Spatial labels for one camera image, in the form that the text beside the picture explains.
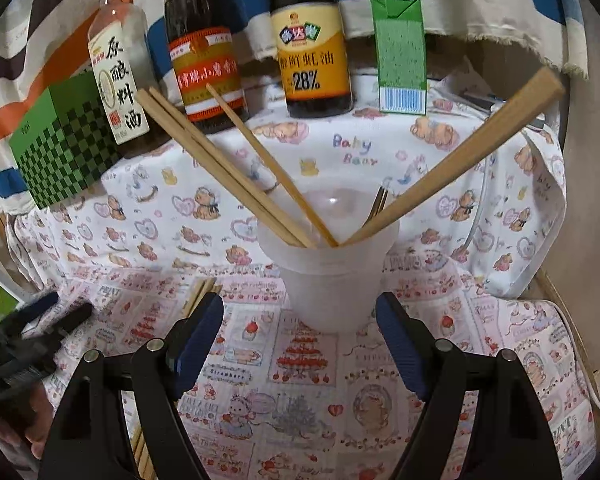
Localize pink patchwork print cloth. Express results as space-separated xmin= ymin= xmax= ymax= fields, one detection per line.
xmin=10 ymin=255 xmax=598 ymax=480

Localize yellow-label oyster sauce bottle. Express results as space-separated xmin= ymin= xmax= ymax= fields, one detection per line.
xmin=264 ymin=0 xmax=355 ymax=120

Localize green checkered box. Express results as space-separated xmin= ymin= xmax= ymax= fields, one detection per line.
xmin=8 ymin=70 xmax=123 ymax=211

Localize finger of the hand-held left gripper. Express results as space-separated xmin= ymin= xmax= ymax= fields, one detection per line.
xmin=0 ymin=291 xmax=61 ymax=331
xmin=30 ymin=302 xmax=93 ymax=351

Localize wooden chopstick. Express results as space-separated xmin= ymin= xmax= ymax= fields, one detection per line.
xmin=148 ymin=86 xmax=308 ymax=248
xmin=130 ymin=279 xmax=212 ymax=480
xmin=136 ymin=89 xmax=297 ymax=248
xmin=137 ymin=281 xmax=223 ymax=480
xmin=340 ymin=66 xmax=566 ymax=247
xmin=206 ymin=82 xmax=340 ymax=248

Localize wooden chopsticks in cup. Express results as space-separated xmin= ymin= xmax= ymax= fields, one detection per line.
xmin=10 ymin=72 xmax=568 ymax=301

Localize metal fork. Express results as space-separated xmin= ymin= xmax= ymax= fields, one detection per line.
xmin=365 ymin=186 xmax=391 ymax=226

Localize clear cooking wine bottle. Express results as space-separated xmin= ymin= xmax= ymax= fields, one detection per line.
xmin=87 ymin=0 xmax=156 ymax=158

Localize red-capped sesame oil bottle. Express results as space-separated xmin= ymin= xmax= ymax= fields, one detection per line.
xmin=162 ymin=0 xmax=250 ymax=135

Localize person's left hand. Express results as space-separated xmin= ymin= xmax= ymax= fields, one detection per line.
xmin=0 ymin=392 xmax=51 ymax=475

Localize striped cloth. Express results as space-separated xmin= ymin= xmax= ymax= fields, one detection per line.
xmin=0 ymin=0 xmax=593 ymax=226

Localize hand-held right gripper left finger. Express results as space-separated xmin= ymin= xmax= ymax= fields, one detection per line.
xmin=39 ymin=291 xmax=226 ymax=480

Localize green drink carton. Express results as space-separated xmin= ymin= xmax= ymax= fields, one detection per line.
xmin=370 ymin=0 xmax=427 ymax=116

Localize translucent plastic cup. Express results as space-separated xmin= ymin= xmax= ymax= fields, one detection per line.
xmin=256 ymin=187 xmax=400 ymax=333

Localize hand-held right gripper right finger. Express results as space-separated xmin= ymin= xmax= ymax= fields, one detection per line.
xmin=375 ymin=291 xmax=563 ymax=480

